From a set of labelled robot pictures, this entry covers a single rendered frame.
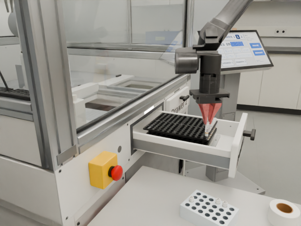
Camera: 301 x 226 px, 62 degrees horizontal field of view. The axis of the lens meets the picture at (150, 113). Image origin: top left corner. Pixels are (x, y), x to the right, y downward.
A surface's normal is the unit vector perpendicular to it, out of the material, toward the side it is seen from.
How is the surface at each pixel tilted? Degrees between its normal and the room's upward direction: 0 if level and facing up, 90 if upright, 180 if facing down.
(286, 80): 90
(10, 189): 90
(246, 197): 0
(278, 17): 90
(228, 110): 90
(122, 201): 0
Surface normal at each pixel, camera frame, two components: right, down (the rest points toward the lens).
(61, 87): 0.91, 0.14
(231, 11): 0.01, -0.39
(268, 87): -0.33, 0.32
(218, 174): 0.41, 0.30
